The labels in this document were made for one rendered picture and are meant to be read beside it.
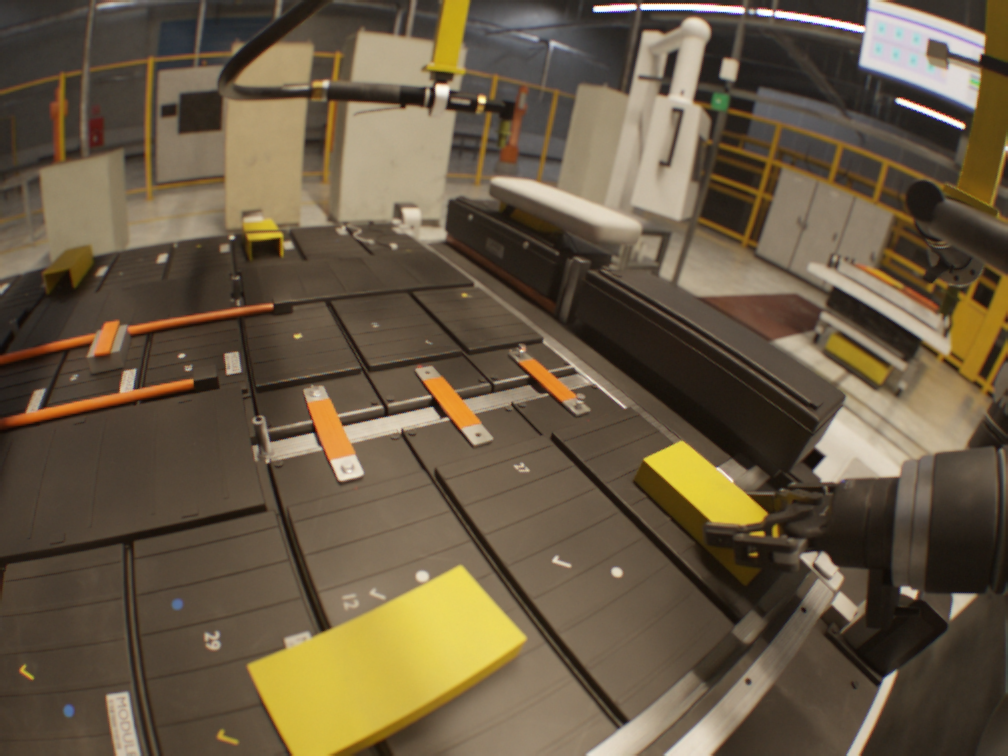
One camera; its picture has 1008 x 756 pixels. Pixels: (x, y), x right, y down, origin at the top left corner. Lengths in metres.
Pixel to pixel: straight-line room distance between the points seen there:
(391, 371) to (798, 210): 9.25
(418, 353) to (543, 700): 0.44
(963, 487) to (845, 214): 8.99
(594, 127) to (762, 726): 6.36
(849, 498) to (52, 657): 0.60
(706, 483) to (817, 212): 9.06
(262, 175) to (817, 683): 4.87
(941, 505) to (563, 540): 0.30
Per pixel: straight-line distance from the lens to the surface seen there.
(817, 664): 0.64
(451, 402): 0.52
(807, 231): 9.46
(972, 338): 9.88
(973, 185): 0.67
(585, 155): 6.50
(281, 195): 4.82
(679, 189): 3.15
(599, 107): 6.46
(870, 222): 9.18
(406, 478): 0.42
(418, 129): 5.03
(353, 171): 4.85
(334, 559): 0.36
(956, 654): 1.22
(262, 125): 4.72
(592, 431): 0.52
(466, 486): 0.42
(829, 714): 0.63
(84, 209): 4.77
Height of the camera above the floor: 1.30
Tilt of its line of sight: 32 degrees down
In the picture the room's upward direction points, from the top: 12 degrees clockwise
